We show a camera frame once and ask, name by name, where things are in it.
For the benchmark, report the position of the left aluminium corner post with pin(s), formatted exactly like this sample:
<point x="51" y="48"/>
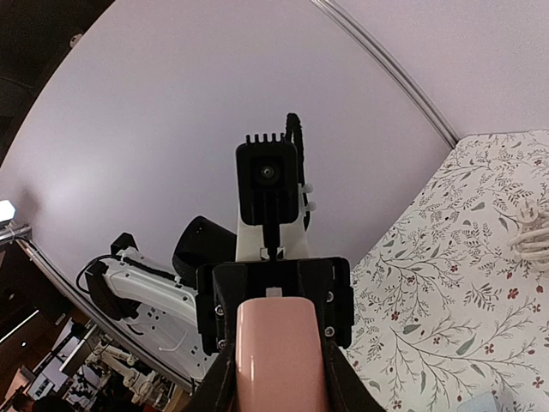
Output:
<point x="390" y="65"/>

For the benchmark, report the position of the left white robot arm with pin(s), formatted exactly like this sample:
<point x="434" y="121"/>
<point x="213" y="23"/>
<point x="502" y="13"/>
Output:
<point x="119" y="283"/>

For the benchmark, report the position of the pink plug adapter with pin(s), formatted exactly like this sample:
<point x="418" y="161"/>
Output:
<point x="279" y="359"/>

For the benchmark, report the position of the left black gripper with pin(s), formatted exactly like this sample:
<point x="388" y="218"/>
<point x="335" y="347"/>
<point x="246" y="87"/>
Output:
<point x="222" y="288"/>

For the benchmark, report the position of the grey-blue power strip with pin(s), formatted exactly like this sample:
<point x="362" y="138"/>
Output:
<point x="485" y="402"/>

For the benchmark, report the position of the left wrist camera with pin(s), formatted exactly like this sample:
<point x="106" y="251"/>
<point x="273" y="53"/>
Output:
<point x="273" y="206"/>

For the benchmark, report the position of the floral table cloth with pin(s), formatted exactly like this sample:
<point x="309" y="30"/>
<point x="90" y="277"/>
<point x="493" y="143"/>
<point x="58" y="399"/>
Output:
<point x="445" y="310"/>

